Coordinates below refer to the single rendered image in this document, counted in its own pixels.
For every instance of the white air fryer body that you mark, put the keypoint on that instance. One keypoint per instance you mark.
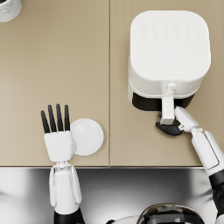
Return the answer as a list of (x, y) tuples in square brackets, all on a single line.
[(169, 55)]

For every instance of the white round plate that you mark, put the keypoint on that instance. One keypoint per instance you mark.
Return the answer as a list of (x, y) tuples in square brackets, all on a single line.
[(88, 137)]

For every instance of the dark round robot body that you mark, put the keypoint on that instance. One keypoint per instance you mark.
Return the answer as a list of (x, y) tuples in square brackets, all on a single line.
[(169, 215)]

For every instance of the white marbled pot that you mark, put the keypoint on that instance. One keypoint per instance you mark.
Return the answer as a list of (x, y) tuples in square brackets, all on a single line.
[(8, 9)]

